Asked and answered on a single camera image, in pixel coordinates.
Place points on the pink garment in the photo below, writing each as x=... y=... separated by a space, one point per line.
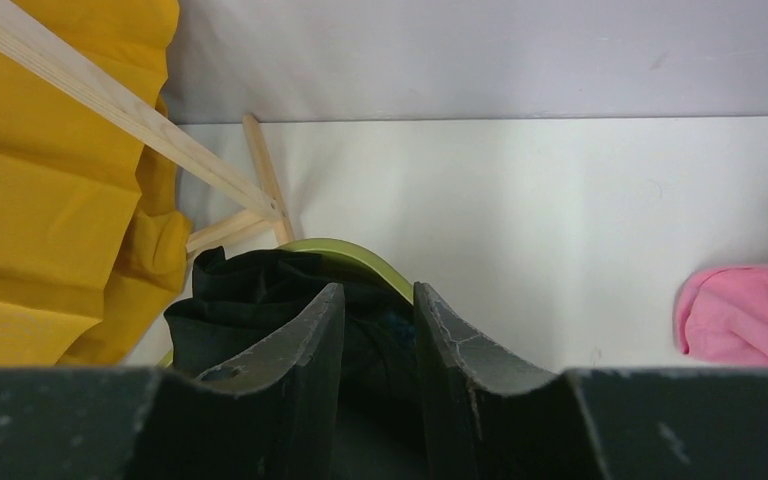
x=720 y=316

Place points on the olive green plastic basket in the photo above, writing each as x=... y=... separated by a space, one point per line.
x=357 y=262

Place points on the yellow skirt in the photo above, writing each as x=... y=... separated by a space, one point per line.
x=92 y=245

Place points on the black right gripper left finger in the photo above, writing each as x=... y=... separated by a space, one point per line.
x=267 y=413

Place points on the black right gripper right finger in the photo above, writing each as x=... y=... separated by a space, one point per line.
x=489 y=414

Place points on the wooden clothes rack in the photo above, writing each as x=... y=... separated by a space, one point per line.
x=30 y=44

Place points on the black skirt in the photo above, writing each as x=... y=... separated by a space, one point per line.
x=379 y=431

